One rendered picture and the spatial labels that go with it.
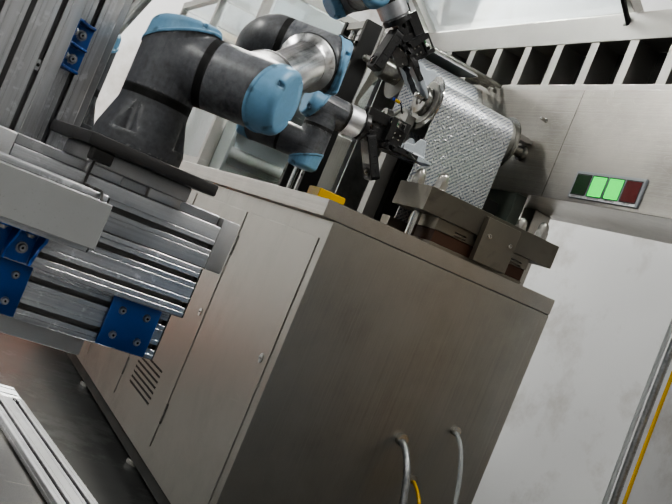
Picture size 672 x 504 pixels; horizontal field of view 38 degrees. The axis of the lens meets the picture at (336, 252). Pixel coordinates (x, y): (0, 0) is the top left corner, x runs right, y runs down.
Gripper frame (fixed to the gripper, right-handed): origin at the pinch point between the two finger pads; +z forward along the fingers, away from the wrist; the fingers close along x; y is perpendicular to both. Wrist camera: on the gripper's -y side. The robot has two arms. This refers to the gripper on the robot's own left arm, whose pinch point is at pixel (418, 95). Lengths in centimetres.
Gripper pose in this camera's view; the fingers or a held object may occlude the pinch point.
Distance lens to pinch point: 251.3
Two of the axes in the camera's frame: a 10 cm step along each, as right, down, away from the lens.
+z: 3.9, 8.6, 3.2
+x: -4.0, -1.5, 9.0
